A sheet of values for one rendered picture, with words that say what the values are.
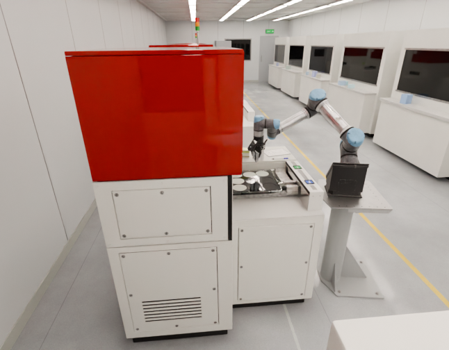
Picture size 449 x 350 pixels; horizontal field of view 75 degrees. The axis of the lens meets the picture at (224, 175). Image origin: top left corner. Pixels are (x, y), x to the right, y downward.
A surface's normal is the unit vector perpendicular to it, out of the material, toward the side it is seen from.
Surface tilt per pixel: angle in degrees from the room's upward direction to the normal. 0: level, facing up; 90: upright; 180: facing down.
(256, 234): 90
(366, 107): 90
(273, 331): 0
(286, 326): 0
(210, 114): 90
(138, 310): 90
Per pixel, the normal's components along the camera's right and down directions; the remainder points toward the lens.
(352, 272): -0.07, 0.42
